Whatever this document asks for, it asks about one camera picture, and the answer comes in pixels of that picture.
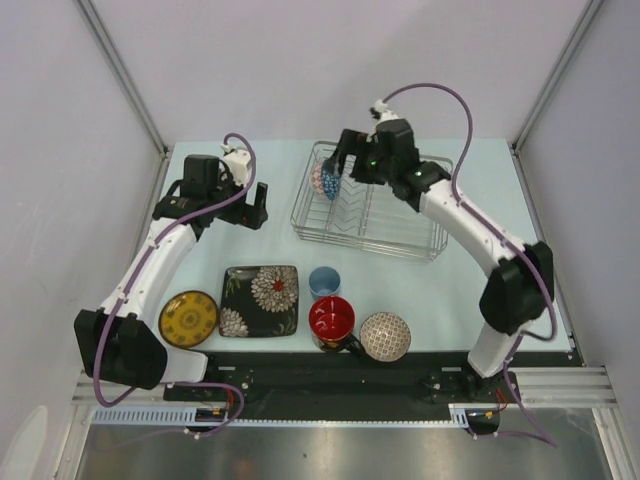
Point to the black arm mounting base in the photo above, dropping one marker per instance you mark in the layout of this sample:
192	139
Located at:
330	385

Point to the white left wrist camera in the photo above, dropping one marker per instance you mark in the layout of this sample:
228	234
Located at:
236	166

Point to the red black skull mug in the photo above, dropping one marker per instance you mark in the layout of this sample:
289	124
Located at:
332	322

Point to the light blue cup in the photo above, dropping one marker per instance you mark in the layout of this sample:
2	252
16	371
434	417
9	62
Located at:
324	281

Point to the yellow round plate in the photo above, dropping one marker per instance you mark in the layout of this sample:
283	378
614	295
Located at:
188	319

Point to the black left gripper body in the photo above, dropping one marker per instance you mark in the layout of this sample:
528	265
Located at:
236	212

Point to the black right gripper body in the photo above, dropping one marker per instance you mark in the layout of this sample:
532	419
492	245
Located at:
370	167

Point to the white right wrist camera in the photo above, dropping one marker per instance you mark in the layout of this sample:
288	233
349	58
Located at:
384	118

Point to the white slotted cable duct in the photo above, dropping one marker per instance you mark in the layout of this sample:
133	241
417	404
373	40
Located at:
195	418

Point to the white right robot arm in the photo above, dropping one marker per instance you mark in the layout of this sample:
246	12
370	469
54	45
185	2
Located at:
520	282

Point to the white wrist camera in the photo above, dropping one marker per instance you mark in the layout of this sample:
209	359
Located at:
236	166
384	118

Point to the metal wire dish rack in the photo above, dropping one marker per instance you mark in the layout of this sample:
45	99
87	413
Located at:
362	217

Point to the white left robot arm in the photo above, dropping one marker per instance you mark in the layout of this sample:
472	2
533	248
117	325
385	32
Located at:
119	342

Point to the black square floral plate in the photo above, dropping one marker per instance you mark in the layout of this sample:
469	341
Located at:
259	302

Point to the blue triangle pattern bowl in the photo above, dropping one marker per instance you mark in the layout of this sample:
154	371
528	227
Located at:
325	179

